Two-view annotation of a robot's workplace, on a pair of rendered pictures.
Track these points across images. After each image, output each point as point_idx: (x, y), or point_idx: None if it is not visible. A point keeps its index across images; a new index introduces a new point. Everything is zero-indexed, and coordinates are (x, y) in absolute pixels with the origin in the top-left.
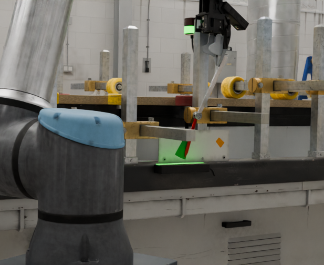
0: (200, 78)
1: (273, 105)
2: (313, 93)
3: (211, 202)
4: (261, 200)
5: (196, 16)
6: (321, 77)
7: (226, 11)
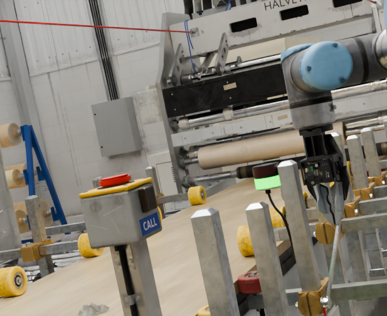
0: (310, 248)
1: (286, 247)
2: None
3: None
4: None
5: (300, 163)
6: (352, 198)
7: (332, 148)
